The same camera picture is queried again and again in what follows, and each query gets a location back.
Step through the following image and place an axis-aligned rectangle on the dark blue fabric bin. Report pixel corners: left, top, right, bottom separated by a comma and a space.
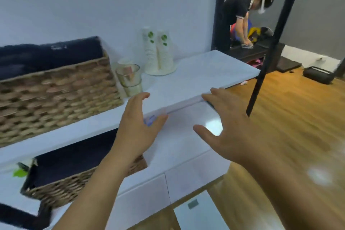
0, 201, 53, 230

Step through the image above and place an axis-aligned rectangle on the dark blue folded cloth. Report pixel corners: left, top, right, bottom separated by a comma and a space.
0, 36, 104, 81

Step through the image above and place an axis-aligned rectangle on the wicker basket with dark liner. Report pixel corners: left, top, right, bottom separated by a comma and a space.
21, 129, 148, 209

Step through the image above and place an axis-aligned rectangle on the clear glass cup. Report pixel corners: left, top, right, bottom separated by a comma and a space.
115, 64, 143, 98

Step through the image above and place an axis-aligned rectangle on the person's left forearm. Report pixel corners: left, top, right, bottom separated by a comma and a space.
52, 152, 144, 230

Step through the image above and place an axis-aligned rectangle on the black low table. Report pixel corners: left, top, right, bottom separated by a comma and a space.
226, 40, 286, 72

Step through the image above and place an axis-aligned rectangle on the white drawer front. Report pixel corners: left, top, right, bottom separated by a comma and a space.
105, 174, 171, 230
165, 149, 232, 204

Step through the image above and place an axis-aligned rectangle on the black metal pole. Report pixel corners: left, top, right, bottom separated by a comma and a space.
246, 0, 308, 117

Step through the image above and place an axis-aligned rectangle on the person's right forearm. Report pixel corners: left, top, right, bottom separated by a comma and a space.
234, 141, 345, 230

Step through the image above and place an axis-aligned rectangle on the green item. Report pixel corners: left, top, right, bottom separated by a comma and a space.
13, 168, 29, 178

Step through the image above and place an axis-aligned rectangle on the stack of white paper cups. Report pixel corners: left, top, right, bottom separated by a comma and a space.
142, 26, 159, 72
157, 30, 174, 71

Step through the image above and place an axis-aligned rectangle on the person's left hand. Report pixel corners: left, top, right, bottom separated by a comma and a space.
112, 92, 169, 163

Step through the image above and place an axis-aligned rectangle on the white shelf unit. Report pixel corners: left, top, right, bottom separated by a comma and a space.
0, 50, 260, 230

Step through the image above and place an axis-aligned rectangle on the black box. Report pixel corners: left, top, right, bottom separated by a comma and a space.
302, 66, 335, 85

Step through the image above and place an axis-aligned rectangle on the dark door frame post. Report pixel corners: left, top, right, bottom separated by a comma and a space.
211, 0, 229, 52

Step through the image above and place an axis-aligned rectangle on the person's right hand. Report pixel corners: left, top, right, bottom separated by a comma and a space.
193, 88, 267, 163

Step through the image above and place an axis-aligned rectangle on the black floor mat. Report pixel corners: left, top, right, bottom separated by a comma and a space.
276, 57, 302, 73

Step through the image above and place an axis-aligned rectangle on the large wicker basket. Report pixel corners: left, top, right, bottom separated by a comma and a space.
0, 36, 124, 148

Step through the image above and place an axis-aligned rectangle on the pile of colourful clothes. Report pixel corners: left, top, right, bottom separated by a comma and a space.
230, 20, 273, 43

